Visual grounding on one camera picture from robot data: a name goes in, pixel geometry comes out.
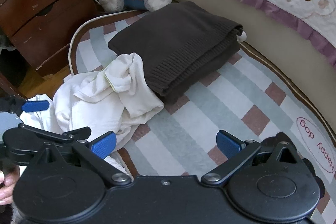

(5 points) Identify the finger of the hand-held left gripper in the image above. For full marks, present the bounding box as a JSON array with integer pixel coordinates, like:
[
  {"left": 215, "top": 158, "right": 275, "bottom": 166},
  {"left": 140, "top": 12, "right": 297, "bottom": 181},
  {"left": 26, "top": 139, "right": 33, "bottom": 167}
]
[
  {"left": 0, "top": 97, "right": 50, "bottom": 115},
  {"left": 18, "top": 123, "right": 92, "bottom": 143}
]

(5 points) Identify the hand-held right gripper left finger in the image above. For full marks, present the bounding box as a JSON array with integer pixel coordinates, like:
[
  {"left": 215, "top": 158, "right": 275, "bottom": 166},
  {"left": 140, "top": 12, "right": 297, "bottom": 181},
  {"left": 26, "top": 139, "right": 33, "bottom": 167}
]
[{"left": 29, "top": 132, "right": 132, "bottom": 186}]

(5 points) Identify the checkered rug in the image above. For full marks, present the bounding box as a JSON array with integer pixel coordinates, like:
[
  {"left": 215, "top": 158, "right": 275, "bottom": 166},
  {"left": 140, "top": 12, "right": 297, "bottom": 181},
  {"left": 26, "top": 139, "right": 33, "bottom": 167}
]
[{"left": 70, "top": 10, "right": 336, "bottom": 224}]

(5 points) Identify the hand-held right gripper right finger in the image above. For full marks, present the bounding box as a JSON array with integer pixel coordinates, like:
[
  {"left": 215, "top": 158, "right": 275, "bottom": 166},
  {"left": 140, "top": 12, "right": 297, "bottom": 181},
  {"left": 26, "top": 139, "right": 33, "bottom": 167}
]
[{"left": 202, "top": 130, "right": 302, "bottom": 185}]

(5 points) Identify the white garment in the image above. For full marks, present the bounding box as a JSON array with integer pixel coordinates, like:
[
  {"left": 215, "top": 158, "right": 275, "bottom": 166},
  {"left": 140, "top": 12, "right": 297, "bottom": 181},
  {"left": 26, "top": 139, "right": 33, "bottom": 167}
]
[{"left": 20, "top": 52, "right": 164, "bottom": 178}]

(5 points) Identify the person's left hand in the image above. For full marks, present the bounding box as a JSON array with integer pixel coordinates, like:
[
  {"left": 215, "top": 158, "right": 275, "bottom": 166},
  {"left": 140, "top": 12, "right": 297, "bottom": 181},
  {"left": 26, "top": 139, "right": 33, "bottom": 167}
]
[{"left": 0, "top": 170, "right": 19, "bottom": 206}]

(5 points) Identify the brown wooden dresser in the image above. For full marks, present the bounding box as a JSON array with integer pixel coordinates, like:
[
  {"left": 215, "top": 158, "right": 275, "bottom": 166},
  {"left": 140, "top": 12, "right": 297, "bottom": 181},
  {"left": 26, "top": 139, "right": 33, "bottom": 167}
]
[{"left": 0, "top": 0, "right": 101, "bottom": 77}]

